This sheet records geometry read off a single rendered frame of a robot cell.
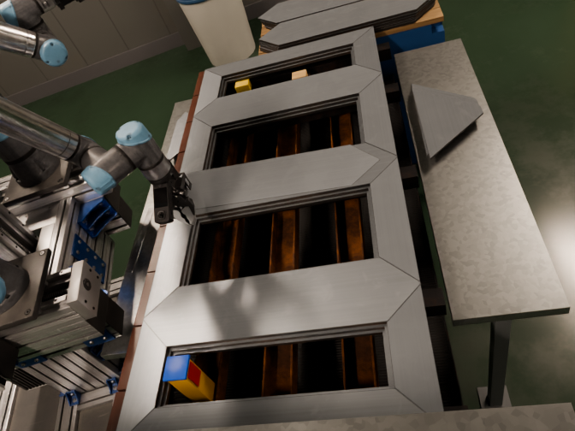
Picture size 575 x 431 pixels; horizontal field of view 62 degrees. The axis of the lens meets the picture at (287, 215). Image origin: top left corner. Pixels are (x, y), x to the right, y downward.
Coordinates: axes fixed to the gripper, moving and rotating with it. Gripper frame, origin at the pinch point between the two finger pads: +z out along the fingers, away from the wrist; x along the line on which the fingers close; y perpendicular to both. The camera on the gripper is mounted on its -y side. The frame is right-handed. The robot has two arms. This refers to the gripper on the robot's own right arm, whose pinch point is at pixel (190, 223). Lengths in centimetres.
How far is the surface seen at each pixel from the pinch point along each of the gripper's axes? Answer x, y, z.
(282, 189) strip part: -26.2, 12.7, 6.4
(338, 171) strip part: -43.9, 15.6, 6.6
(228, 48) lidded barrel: 43, 246, 78
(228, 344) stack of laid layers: -12.6, -36.4, 7.0
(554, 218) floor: -124, 47, 93
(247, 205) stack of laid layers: -15.0, 8.8, 6.3
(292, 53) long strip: -29, 90, 7
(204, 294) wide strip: -4.4, -21.4, 5.9
